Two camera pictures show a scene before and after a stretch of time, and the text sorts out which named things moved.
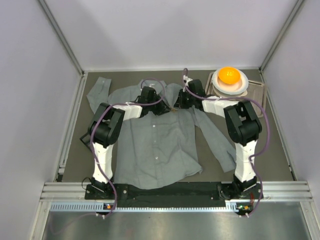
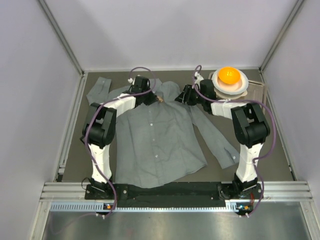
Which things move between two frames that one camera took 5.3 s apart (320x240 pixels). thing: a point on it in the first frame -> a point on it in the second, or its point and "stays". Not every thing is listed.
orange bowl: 229,75 stays
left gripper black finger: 162,108 -> 150,98
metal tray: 254,92 stays
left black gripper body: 161,107 -> 152,99
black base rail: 220,192 stays
